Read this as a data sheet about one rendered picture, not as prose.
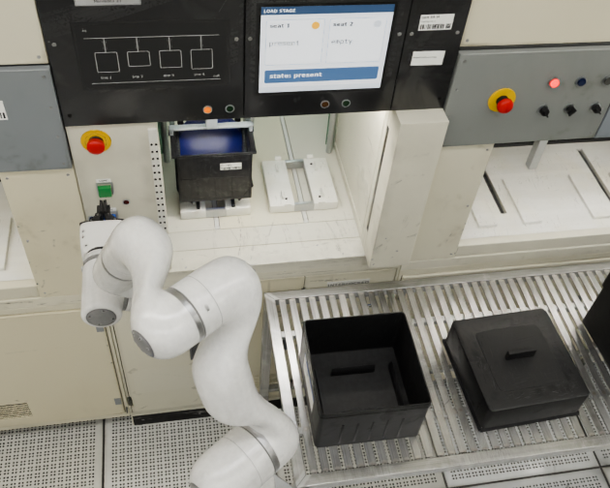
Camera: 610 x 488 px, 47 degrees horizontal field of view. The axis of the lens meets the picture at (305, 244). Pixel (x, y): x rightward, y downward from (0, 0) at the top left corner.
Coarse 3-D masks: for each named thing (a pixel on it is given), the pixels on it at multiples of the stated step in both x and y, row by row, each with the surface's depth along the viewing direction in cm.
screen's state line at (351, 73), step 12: (264, 72) 154; (276, 72) 155; (288, 72) 155; (300, 72) 156; (312, 72) 156; (324, 72) 157; (336, 72) 158; (348, 72) 158; (360, 72) 159; (372, 72) 159
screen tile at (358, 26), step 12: (336, 24) 148; (348, 24) 149; (360, 24) 150; (372, 24) 150; (384, 24) 150; (336, 36) 151; (348, 36) 151; (360, 36) 152; (372, 36) 152; (336, 48) 153; (348, 48) 154; (360, 48) 154; (372, 48) 155; (336, 60) 155; (348, 60) 156; (360, 60) 156; (372, 60) 157
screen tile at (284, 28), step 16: (272, 32) 147; (288, 32) 148; (304, 32) 149; (320, 32) 149; (272, 48) 150; (288, 48) 151; (304, 48) 152; (320, 48) 152; (272, 64) 153; (288, 64) 154
